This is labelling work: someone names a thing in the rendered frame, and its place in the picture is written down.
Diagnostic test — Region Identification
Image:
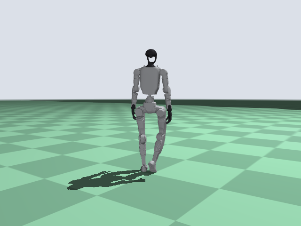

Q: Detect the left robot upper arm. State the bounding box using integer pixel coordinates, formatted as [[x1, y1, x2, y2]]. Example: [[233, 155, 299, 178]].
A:
[[134, 68, 140, 92]]

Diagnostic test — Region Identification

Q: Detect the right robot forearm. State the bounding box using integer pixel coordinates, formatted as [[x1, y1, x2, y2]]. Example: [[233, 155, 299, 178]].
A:
[[165, 87, 172, 110]]

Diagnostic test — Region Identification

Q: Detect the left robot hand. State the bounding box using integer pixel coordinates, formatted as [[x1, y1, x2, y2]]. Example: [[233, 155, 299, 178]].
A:
[[131, 104, 136, 120]]

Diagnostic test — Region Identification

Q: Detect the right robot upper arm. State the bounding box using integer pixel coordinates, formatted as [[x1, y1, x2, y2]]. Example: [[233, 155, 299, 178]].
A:
[[159, 68, 169, 93]]

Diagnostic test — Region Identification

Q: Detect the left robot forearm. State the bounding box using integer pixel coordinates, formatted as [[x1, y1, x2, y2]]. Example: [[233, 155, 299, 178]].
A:
[[131, 87, 138, 107]]

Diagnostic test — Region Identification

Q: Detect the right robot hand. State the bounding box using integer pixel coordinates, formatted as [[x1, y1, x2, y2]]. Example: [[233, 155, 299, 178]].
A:
[[166, 105, 172, 124]]

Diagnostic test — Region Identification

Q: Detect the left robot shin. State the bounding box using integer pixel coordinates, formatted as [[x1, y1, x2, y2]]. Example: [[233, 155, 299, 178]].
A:
[[139, 136, 146, 167]]

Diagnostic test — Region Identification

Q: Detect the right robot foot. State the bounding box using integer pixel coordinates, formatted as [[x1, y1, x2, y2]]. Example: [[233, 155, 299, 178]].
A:
[[148, 161, 157, 172]]

